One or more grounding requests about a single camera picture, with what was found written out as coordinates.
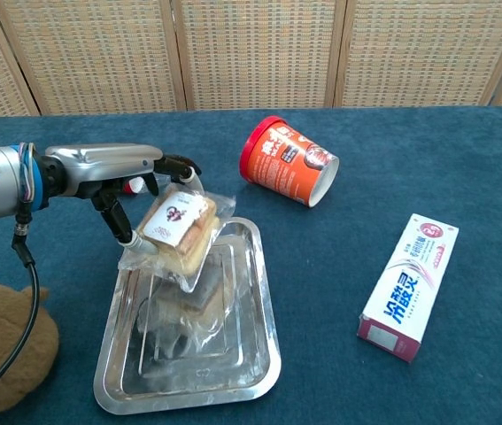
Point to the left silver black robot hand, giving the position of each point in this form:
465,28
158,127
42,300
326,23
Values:
100,164

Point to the plastic-wrapped sandwich with label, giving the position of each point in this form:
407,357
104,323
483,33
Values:
184,230

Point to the empty clear cola bottle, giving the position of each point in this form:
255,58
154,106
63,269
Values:
133,186

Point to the red instant noodle cup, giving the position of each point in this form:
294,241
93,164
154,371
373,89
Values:
286,161

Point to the woven rattan folding screen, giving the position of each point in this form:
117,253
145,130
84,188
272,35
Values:
250,53

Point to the silver metal tray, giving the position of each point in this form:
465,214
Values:
250,327

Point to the white pink toothpaste box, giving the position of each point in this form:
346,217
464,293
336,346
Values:
410,283

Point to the blue table cloth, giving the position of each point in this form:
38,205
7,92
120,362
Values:
365,376

